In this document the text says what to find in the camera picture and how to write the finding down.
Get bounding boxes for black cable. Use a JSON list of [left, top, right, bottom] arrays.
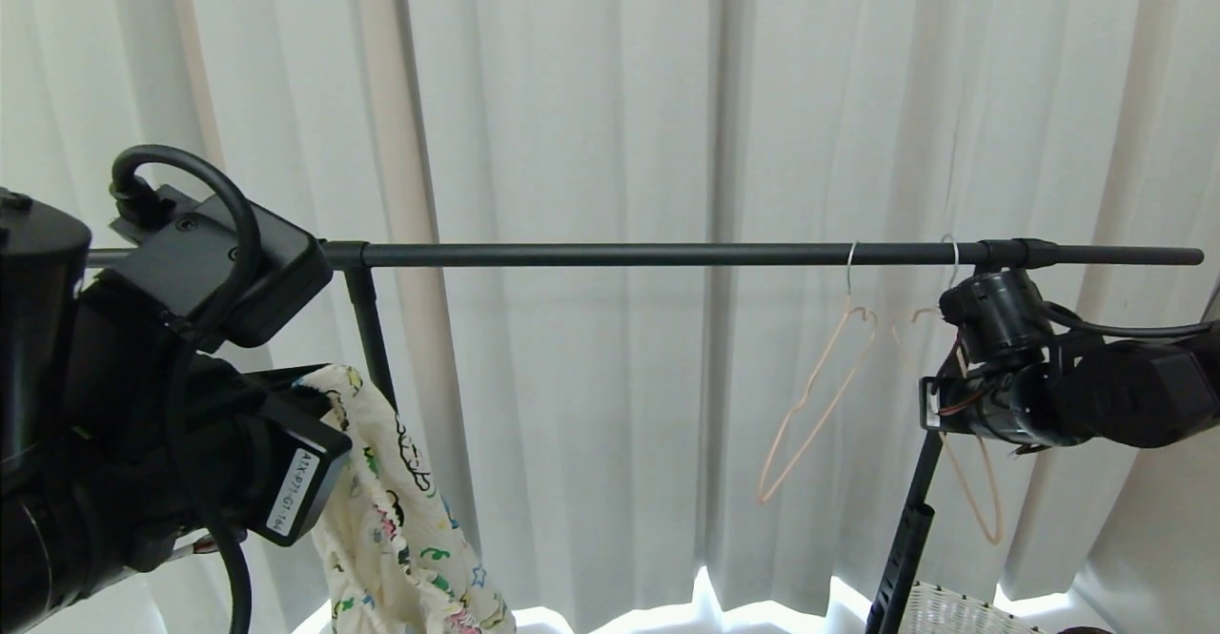
[[1044, 302, 1220, 341], [110, 145, 264, 634]]

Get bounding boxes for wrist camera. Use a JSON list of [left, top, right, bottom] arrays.
[[84, 184, 335, 358], [939, 269, 1054, 378]]

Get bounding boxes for pink clothes hanger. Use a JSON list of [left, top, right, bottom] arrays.
[[891, 234, 1006, 547], [757, 241, 879, 507]]

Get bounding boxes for white laundry basket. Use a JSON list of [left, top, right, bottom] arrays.
[[900, 582, 1112, 634]]

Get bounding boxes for cream printed garment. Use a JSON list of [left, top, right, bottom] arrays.
[[295, 364, 518, 634]]

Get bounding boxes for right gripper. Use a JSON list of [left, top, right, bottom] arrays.
[[919, 367, 1089, 452]]

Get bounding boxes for black clothes rack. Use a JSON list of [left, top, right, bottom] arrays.
[[86, 237, 1205, 634]]

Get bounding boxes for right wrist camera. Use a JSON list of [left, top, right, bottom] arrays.
[[939, 269, 1054, 378]]

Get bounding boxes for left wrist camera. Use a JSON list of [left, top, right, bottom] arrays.
[[84, 184, 335, 358]]

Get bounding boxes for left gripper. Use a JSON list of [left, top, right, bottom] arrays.
[[71, 353, 355, 570]]

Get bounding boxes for white curtain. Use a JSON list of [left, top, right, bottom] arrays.
[[0, 0, 1220, 634]]

